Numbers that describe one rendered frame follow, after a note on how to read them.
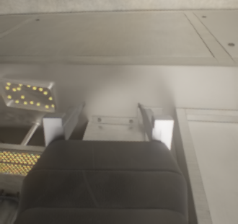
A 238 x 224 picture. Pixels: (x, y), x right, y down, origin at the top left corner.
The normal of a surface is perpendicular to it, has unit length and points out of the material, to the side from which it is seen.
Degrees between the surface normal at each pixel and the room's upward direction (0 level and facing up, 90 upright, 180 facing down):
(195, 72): 0
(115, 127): 90
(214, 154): 90
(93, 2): 0
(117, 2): 0
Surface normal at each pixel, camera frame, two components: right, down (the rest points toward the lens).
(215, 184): -0.04, -0.76
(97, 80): -0.11, 0.65
